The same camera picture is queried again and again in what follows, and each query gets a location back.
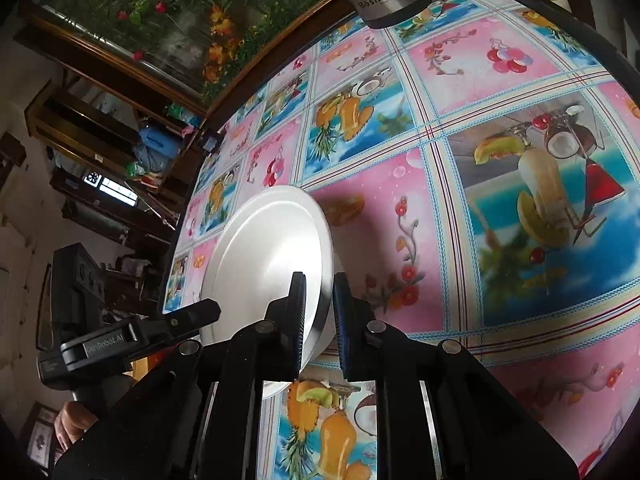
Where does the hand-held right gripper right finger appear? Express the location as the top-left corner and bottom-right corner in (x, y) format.
(333, 272), (581, 480)

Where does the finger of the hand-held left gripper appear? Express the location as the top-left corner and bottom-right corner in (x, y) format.
(137, 299), (222, 346)

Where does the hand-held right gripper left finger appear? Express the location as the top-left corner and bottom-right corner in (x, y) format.
(52, 272), (307, 480)

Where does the white bowl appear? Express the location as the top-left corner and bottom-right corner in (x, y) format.
(200, 185), (347, 401)

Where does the person's left hand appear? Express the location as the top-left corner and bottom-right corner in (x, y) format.
(54, 400), (103, 458)

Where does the small framed picture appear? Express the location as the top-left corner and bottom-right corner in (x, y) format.
(20, 402), (62, 467)

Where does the blue bag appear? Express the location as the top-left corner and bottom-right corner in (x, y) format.
(134, 127), (180, 173)

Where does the wooden shelf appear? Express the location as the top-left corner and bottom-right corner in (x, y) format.
(20, 75), (223, 246)

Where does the printed fruit tablecloth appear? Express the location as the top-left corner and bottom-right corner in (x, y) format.
(160, 0), (640, 480)

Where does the framed flower painting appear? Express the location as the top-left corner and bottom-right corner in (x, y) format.
(30, 0), (351, 116)

